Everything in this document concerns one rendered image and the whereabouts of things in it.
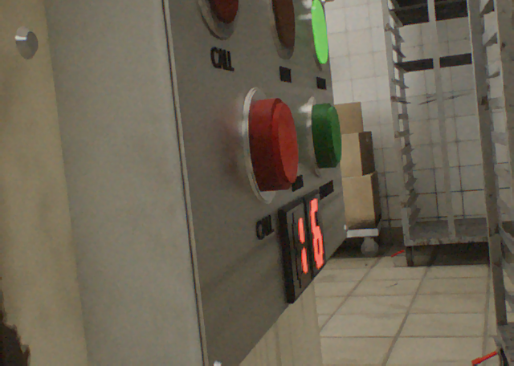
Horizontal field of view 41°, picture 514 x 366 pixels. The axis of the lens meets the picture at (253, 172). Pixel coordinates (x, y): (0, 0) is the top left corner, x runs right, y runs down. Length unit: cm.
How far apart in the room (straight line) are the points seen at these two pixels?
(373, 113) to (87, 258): 424
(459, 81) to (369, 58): 56
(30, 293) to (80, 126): 4
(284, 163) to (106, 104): 7
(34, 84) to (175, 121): 3
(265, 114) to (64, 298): 8
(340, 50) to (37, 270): 432
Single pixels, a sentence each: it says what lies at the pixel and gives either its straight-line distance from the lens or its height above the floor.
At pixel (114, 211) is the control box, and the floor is 75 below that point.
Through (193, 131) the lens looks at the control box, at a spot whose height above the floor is 77.
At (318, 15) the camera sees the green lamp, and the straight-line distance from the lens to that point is 35.
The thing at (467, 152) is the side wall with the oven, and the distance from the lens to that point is 435.
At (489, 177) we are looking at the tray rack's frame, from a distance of 208.
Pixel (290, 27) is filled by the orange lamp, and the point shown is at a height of 80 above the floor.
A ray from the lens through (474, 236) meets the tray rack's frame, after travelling 364.
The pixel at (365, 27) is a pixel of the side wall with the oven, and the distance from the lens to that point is 444.
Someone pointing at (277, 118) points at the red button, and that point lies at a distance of 22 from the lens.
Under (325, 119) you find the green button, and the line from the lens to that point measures 31.
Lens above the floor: 76
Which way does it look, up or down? 3 degrees down
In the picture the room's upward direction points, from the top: 6 degrees counter-clockwise
